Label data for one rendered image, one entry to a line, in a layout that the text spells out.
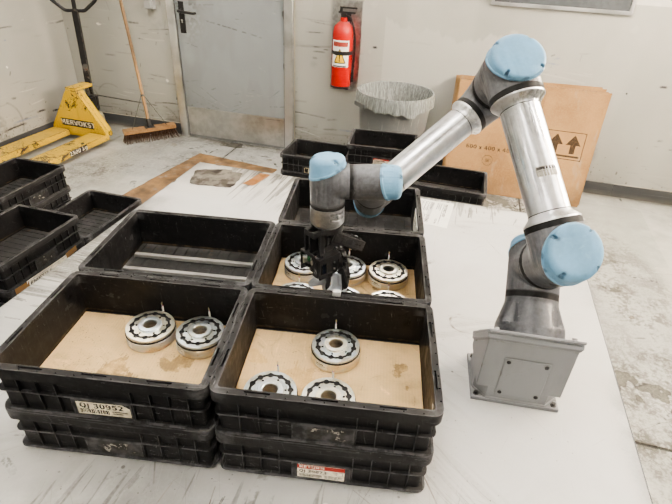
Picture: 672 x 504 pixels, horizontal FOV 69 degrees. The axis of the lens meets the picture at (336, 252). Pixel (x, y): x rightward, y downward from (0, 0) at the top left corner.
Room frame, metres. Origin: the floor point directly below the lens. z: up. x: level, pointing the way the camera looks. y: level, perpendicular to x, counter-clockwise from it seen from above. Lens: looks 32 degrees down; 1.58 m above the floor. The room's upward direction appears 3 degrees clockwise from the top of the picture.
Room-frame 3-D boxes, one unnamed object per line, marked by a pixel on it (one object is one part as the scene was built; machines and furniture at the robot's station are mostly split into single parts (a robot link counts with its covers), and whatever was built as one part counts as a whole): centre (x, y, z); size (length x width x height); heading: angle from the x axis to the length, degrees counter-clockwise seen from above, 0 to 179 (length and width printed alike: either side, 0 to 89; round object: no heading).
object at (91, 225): (1.95, 1.14, 0.31); 0.40 x 0.30 x 0.34; 167
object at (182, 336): (0.78, 0.28, 0.86); 0.10 x 0.10 x 0.01
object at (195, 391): (0.72, 0.39, 0.92); 0.40 x 0.30 x 0.02; 86
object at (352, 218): (1.30, -0.04, 0.87); 0.40 x 0.30 x 0.11; 86
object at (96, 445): (0.72, 0.39, 0.76); 0.40 x 0.30 x 0.12; 86
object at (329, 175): (0.95, 0.02, 1.15); 0.09 x 0.08 x 0.11; 92
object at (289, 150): (2.89, 0.15, 0.31); 0.40 x 0.30 x 0.34; 77
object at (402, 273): (1.06, -0.14, 0.86); 0.10 x 0.10 x 0.01
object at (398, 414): (0.70, 0.00, 0.92); 0.40 x 0.30 x 0.02; 86
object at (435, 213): (1.73, -0.29, 0.70); 0.33 x 0.23 x 0.01; 77
